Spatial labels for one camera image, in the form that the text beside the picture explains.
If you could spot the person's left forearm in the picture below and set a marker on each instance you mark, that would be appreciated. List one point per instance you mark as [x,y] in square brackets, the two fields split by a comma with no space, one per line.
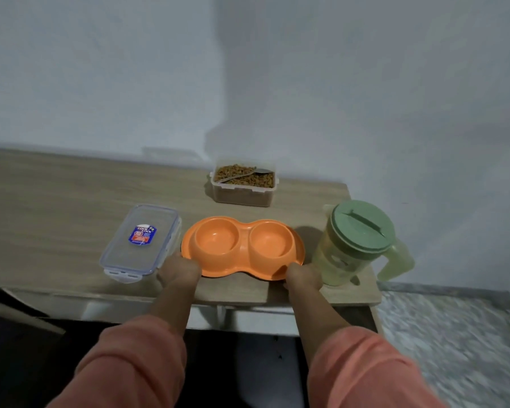
[153,352]

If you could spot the grey metal spoon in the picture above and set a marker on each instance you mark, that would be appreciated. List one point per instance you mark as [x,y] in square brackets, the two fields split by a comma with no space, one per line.
[242,175]

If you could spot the person's right forearm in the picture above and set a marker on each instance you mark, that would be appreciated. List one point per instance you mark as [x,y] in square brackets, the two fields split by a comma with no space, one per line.
[344,361]

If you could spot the person's right fingers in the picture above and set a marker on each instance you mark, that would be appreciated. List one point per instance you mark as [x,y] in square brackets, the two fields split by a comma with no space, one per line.
[298,269]

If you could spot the clear container lid blue label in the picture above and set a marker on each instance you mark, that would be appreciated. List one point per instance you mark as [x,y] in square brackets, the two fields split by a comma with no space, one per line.
[140,246]

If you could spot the orange double pet bowl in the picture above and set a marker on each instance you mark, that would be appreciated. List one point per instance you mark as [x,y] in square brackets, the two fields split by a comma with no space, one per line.
[238,246]

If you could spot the person's left fingers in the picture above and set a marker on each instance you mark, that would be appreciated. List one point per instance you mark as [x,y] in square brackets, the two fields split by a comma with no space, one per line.
[179,261]

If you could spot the person's left hand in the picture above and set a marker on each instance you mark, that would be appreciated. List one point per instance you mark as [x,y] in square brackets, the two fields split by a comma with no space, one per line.
[178,272]

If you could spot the clear plastic food container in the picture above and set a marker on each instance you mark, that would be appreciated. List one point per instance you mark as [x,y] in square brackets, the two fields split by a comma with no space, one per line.
[242,196]

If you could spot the green pitcher lid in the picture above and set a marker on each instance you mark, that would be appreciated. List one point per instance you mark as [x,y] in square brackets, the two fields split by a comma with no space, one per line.
[359,227]

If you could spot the white table frame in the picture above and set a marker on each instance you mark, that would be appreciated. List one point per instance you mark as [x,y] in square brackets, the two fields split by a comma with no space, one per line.
[110,308]

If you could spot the translucent green plastic pitcher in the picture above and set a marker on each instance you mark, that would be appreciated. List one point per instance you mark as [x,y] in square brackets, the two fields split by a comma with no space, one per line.
[335,265]

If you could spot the brown pet food kibble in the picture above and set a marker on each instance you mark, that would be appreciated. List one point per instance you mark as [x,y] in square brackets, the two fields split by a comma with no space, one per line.
[261,181]

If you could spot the person's right hand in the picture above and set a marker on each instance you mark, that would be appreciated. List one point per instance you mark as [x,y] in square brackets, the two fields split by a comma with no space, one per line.
[302,279]

